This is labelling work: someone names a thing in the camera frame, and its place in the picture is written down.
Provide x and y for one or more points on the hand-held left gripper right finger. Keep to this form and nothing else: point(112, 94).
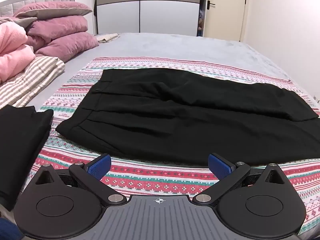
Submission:
point(220, 167)

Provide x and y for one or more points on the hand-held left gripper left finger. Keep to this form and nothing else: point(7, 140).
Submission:
point(100, 167)

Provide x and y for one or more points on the black pants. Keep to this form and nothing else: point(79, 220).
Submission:
point(175, 120)

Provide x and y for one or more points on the patterned knit-print blanket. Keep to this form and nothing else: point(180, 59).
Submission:
point(160, 175)

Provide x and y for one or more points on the folded black garment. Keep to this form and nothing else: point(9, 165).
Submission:
point(20, 145)

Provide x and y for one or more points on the beige striped blanket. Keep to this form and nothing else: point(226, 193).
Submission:
point(32, 77)

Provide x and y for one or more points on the bed with grey sheet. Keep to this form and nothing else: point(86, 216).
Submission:
point(175, 46)

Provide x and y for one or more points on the small beige cloth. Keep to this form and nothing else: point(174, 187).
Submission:
point(106, 37)

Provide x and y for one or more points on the pink fluffy blanket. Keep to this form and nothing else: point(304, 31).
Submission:
point(12, 52)

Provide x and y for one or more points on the cluttered dark shelf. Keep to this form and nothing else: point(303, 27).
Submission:
point(201, 17)

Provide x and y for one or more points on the cream door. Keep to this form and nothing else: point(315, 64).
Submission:
point(225, 10)

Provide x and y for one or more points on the purple pillow with grey trim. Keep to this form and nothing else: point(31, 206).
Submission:
point(55, 8)

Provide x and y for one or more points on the white and brown wardrobe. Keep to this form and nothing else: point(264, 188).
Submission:
point(150, 7)

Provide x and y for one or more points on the grey quilted headboard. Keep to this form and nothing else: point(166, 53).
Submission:
point(15, 6)

